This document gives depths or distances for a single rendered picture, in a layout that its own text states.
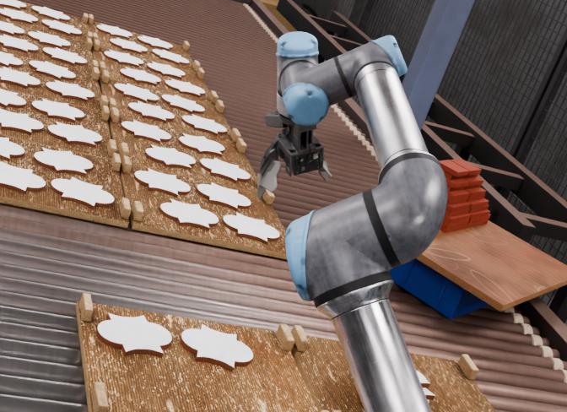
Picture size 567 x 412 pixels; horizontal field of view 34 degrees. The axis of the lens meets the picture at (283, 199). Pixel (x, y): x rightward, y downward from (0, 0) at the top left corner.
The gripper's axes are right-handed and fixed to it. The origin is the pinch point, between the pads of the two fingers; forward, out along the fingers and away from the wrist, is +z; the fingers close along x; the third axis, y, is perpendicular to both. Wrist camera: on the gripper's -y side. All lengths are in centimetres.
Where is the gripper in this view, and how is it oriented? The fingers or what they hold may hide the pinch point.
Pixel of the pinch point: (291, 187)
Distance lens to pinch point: 188.0
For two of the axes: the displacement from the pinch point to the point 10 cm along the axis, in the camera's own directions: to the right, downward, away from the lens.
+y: 3.9, 5.7, -7.2
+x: 9.2, -2.4, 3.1
